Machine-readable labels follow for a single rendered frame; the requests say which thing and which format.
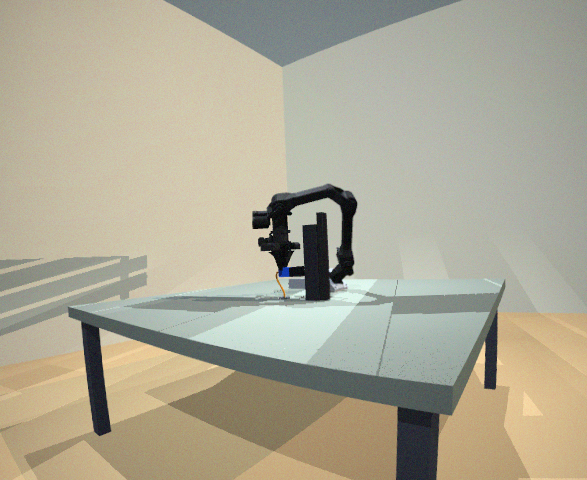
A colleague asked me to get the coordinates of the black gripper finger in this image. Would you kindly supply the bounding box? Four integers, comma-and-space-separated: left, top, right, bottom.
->
268, 251, 286, 270
283, 251, 294, 267

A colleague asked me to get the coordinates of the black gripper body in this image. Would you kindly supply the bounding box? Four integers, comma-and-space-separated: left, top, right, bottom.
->
260, 227, 300, 252

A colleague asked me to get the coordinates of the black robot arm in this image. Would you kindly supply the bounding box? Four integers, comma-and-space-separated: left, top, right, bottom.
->
252, 184, 357, 284

